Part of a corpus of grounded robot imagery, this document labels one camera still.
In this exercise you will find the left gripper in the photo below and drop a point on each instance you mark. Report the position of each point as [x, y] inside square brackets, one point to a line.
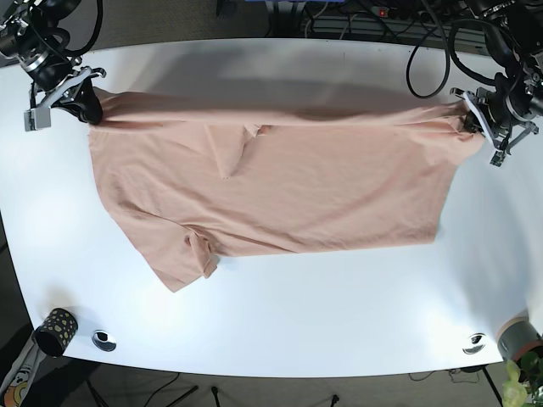
[503, 120]

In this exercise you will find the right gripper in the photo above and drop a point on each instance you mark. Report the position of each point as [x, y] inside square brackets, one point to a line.
[74, 94]

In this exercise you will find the salmon pink T-shirt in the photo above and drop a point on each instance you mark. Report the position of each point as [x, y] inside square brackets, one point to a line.
[188, 186]

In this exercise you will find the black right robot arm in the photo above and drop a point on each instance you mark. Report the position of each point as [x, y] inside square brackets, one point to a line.
[30, 34]

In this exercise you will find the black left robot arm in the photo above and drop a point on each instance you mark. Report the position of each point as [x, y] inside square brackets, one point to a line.
[513, 39]

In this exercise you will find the grey plant pot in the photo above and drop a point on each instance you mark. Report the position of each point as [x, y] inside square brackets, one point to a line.
[518, 337]

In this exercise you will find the right silver table grommet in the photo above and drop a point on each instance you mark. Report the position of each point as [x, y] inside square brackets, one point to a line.
[474, 344]

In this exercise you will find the silver table grommet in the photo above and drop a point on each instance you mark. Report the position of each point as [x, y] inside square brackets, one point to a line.
[474, 344]
[104, 341]

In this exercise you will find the black dotted cup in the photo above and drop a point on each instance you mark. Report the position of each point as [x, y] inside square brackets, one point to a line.
[54, 335]

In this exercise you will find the left silver table grommet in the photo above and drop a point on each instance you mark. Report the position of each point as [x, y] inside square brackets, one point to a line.
[104, 341]

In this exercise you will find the green potted plant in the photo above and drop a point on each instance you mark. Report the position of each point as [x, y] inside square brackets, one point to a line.
[523, 386]

